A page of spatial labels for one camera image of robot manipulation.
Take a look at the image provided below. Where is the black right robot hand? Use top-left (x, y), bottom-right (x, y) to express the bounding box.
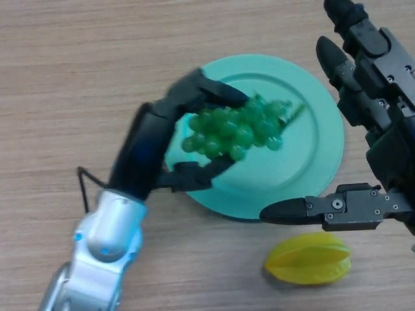
top-left (260, 0), bottom-right (415, 236)

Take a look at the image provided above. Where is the yellow starfruit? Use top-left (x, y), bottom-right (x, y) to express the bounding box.
top-left (264, 232), bottom-right (352, 286)

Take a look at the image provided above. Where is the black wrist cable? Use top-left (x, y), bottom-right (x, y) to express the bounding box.
top-left (77, 166), bottom-right (110, 214)

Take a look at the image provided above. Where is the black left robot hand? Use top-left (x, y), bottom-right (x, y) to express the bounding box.
top-left (108, 67), bottom-right (249, 200)

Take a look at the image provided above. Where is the green grapes bunch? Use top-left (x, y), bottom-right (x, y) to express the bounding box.
top-left (180, 93), bottom-right (307, 162)

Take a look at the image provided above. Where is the green round plate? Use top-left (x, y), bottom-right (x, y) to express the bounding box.
top-left (163, 54), bottom-right (345, 224)

